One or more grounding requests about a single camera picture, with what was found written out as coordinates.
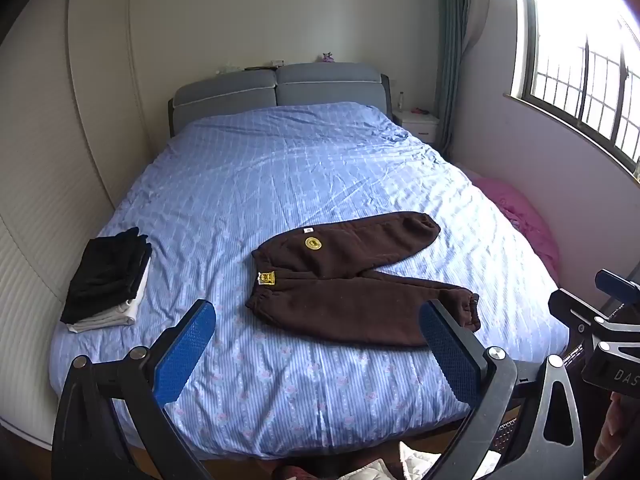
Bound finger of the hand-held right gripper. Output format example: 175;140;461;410
548;288;610;335
595;269;640;307

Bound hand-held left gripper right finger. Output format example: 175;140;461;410
418;299;585;480

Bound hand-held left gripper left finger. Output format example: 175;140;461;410
52;299;217;480

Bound brown pants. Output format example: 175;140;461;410
245;211;482;348

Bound person's right hand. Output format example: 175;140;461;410
600;392;640;463

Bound white folded garment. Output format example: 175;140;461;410
67;255;152;333

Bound pink blanket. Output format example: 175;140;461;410
472;176;561;286

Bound black folded garment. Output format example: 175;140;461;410
60;227;153;324

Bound white quilted cloth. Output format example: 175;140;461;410
399;442;501;480

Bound blue striped floral bedsheet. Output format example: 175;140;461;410
50;101;573;461

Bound barred window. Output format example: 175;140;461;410
510;0;640;181

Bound white nightstand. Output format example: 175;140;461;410
391;108;442;151

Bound white wardrobe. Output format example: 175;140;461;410
0;0;173;453

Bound green curtain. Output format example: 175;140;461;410
436;0;481;161

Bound grey padded headboard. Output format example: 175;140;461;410
167;62;392;138

